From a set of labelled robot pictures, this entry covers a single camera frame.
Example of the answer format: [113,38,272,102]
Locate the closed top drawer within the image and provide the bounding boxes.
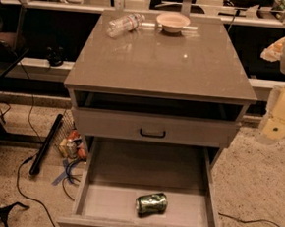
[72,107,240,148]

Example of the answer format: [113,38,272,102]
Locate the black floor cable left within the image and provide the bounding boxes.
[5,60,74,227]

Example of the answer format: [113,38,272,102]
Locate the black drawer handle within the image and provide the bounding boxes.
[139,128,167,139]

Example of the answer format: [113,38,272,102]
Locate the black cable right floor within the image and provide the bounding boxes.
[217,211,283,227]

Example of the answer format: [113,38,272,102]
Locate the wire basket with items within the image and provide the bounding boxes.
[52,109,87,160]

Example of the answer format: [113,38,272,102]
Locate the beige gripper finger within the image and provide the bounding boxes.
[256,115,285,145]

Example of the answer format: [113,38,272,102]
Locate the green soda can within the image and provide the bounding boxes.
[136,193,168,216]

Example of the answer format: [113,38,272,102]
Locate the grey drawer cabinet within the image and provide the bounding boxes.
[52,4,265,227]

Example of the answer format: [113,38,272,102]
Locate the black bar on floor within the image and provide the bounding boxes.
[28,114,64,176]

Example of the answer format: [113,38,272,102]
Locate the white paper bowl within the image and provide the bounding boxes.
[156,13,191,33]

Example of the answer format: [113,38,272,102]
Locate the black headset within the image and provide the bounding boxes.
[46,47,66,68]

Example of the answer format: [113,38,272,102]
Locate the clear plastic water bottle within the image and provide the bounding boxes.
[106,13,145,37]

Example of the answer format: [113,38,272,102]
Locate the black stand foot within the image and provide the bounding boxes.
[0,202,29,227]

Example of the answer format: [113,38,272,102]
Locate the open middle drawer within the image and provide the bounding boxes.
[58,138,219,227]

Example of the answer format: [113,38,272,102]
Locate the black chair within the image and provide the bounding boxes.
[0,0,29,78]

